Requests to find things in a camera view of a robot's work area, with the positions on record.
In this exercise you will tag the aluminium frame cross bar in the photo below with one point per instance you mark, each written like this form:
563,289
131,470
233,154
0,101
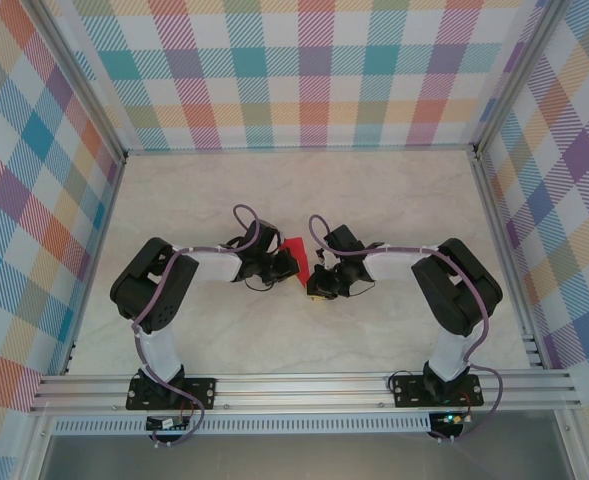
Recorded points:
299,151

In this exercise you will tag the red paper sheet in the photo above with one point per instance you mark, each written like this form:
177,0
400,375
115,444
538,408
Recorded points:
300,255

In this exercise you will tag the control board with green light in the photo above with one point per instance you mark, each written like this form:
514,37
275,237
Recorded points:
451,419

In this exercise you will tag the aluminium frame post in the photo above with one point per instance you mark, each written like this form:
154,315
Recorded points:
81,80
516,75

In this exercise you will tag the grey metal panel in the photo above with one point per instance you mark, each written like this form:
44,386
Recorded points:
299,457

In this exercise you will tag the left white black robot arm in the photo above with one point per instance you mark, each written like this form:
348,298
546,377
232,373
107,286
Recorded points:
159,345

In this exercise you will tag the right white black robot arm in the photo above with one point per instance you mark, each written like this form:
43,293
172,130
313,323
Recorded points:
449,357

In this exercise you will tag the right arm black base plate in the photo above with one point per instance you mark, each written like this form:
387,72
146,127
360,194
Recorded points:
409,392

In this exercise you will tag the aluminium mounting rail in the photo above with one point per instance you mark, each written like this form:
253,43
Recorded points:
299,392

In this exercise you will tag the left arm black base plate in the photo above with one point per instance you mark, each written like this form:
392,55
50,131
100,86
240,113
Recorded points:
204,392

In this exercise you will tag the aluminium side rail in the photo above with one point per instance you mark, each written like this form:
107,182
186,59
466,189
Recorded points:
93,265
510,265

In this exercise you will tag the black control board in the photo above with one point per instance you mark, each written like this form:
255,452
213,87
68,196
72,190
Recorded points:
159,424

